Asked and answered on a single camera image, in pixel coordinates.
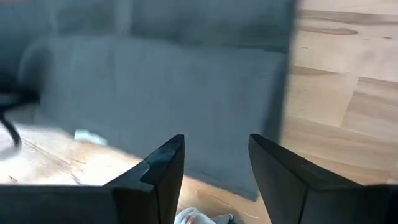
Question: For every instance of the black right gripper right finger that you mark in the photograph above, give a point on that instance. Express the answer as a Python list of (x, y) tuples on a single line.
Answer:
[(286, 199)]

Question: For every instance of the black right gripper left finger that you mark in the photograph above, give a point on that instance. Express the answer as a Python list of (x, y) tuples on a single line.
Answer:
[(149, 199)]

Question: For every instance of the white red-checked towel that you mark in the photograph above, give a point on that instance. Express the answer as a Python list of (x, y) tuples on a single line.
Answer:
[(189, 216)]

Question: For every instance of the plain grey towel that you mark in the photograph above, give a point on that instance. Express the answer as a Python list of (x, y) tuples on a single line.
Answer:
[(171, 93)]

